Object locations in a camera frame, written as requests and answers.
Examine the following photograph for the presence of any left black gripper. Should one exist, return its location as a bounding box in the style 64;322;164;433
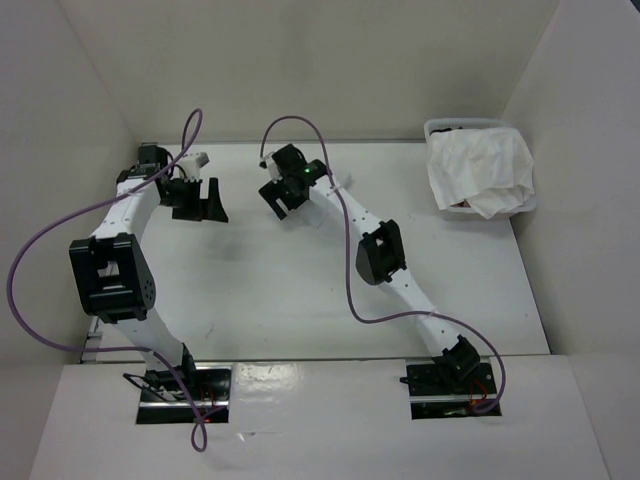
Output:
160;176;227;223

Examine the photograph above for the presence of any white pleated skirt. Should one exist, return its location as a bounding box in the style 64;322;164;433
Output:
427;127;535;220

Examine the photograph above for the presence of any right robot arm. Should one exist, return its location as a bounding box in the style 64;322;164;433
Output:
259;144;480;393

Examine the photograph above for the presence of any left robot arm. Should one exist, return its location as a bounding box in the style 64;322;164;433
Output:
69;144;229;400

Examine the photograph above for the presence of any black garment in basket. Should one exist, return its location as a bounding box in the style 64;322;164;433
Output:
429;126;463;136

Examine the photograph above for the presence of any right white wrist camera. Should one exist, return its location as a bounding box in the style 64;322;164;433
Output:
259;152;281;182

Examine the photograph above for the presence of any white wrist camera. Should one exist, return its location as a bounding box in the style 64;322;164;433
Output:
259;152;281;182
176;152;209;181

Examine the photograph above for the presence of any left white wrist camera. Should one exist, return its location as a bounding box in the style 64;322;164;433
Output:
176;152;209;181

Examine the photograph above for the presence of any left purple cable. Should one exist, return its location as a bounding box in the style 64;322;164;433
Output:
5;108;211;453

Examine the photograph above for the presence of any purple cable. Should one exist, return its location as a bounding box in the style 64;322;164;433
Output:
5;108;211;453
259;116;509;415

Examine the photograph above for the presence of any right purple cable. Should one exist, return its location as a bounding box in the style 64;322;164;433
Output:
259;116;509;415

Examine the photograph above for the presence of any aluminium table edge rail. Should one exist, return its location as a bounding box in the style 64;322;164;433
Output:
79;142;157;364

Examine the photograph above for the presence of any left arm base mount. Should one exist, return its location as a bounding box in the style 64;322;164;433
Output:
122;363;232;425

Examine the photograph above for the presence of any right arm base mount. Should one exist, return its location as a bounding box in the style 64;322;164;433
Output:
399;360;502;420

